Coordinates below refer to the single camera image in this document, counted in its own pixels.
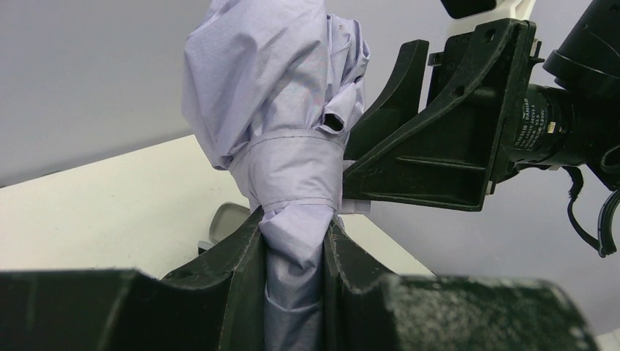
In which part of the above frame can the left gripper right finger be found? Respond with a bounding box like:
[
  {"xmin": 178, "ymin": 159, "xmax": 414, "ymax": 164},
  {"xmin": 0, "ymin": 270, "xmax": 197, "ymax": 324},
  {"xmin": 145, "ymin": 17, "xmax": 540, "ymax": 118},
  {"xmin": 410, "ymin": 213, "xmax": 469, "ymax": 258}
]
[{"xmin": 323, "ymin": 220, "xmax": 598, "ymax": 350}]

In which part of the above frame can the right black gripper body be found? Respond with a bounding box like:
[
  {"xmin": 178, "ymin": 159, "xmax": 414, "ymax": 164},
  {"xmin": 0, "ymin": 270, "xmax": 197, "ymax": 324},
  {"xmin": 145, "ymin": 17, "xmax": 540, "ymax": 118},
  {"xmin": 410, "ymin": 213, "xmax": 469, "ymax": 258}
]
[{"xmin": 426, "ymin": 19, "xmax": 536, "ymax": 195}]

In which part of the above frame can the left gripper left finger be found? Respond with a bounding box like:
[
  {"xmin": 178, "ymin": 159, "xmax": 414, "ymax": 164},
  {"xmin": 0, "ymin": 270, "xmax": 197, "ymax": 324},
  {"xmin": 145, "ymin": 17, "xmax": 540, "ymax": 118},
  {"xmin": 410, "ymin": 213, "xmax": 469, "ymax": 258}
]
[{"xmin": 1, "ymin": 209, "xmax": 265, "ymax": 350}]

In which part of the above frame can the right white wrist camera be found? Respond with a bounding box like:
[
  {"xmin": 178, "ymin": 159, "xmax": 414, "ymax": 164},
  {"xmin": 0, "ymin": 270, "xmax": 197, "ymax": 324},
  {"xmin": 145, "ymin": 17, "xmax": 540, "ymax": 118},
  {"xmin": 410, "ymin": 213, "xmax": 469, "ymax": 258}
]
[{"xmin": 441, "ymin": 0, "xmax": 536, "ymax": 37}]

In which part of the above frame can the black umbrella case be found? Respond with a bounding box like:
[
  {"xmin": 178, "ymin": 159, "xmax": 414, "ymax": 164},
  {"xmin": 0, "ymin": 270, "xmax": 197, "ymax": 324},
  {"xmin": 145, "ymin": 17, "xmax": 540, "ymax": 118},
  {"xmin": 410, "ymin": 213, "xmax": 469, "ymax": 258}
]
[{"xmin": 197, "ymin": 202, "xmax": 251, "ymax": 255}]

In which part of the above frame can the lilac folding umbrella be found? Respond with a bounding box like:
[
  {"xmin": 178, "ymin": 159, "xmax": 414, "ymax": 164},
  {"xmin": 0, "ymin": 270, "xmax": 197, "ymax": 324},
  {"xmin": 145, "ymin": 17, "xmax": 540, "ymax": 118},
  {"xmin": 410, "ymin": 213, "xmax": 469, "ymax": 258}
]
[{"xmin": 181, "ymin": 1, "xmax": 371, "ymax": 350}]

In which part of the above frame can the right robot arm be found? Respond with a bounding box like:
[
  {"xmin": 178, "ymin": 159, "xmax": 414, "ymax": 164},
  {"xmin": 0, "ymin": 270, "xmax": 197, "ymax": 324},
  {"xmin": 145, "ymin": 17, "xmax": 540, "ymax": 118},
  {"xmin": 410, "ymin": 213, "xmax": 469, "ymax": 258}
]
[{"xmin": 343, "ymin": 1, "xmax": 619, "ymax": 257}]

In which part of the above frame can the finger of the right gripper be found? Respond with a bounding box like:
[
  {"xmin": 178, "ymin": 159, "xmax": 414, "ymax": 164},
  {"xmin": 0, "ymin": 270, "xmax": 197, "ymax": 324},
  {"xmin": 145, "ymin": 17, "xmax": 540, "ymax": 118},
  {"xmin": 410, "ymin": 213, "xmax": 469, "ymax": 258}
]
[
  {"xmin": 344, "ymin": 39, "xmax": 429, "ymax": 160},
  {"xmin": 344, "ymin": 72, "xmax": 494, "ymax": 211}
]

